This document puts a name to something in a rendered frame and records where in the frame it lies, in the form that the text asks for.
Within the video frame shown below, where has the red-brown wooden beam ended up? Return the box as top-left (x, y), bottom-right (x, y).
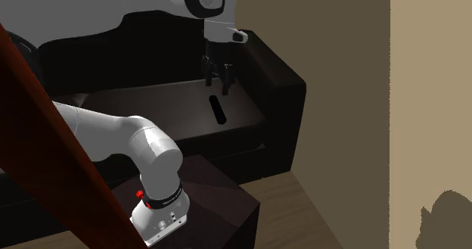
top-left (0, 22), bottom-right (149, 249)

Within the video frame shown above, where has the black sofa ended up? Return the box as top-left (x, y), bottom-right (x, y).
top-left (0, 9), bottom-right (307, 239)

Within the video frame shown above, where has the dark robot stand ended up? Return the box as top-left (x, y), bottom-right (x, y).
top-left (110, 154), bottom-right (261, 249)

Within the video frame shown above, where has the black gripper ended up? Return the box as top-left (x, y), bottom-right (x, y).
top-left (203, 39), bottom-right (235, 96)

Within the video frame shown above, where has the black remote control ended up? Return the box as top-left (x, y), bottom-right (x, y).
top-left (208, 94), bottom-right (228, 126)

